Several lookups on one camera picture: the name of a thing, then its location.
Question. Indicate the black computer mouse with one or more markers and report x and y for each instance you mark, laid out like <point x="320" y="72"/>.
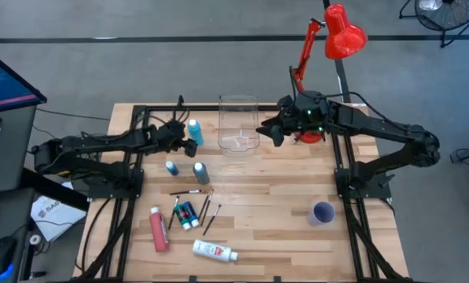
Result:
<point x="0" y="255"/>

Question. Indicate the translucent purple plastic cup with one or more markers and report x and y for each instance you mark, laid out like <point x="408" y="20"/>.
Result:
<point x="314" y="220"/>

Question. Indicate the yellow plug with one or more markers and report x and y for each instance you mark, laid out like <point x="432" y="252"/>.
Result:
<point x="64" y="173"/>

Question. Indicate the white printed booklet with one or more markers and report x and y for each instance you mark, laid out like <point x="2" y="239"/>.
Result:
<point x="57" y="216"/>

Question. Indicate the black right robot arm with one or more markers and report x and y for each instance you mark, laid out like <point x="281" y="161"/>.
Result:
<point x="375" y="126"/>

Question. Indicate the black aluminium table frame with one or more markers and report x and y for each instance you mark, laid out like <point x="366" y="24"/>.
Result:
<point x="159" y="107"/>

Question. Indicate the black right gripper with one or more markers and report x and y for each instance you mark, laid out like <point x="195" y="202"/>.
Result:
<point x="305" y="114"/>

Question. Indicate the large teal paint bottle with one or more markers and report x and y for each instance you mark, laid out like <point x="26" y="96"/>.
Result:
<point x="195" y="133"/>

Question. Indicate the large white paint bottle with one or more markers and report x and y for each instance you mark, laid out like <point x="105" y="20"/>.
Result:
<point x="212" y="250"/>

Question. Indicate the large grey paint bottle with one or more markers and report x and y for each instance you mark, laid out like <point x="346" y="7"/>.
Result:
<point x="201" y="175"/>

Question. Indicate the large red paint bottle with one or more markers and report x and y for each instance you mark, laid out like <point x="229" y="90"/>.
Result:
<point x="159" y="232"/>

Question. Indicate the white tape roll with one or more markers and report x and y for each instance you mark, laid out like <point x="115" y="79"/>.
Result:
<point x="35" y="239"/>

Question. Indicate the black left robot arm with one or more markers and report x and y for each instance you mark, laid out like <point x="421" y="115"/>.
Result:
<point x="104" y="141"/>

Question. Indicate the clear plastic bin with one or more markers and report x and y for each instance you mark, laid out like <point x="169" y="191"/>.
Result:
<point x="238" y="137"/>

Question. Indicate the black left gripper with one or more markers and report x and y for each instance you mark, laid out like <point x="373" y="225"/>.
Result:
<point x="171" y="135"/>

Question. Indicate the computer monitor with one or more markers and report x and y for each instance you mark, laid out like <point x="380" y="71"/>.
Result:
<point x="2" y="86"/>

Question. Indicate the red desk lamp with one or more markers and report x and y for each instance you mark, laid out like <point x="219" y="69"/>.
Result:
<point x="342" y="35"/>

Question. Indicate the black floor fan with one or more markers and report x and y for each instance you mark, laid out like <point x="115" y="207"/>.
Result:
<point x="446" y="13"/>

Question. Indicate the small navy paint bottle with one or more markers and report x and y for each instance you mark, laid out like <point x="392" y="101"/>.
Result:
<point x="191" y="214"/>

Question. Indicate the small blue paint bottle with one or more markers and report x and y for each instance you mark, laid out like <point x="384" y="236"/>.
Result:
<point x="172" y="168"/>

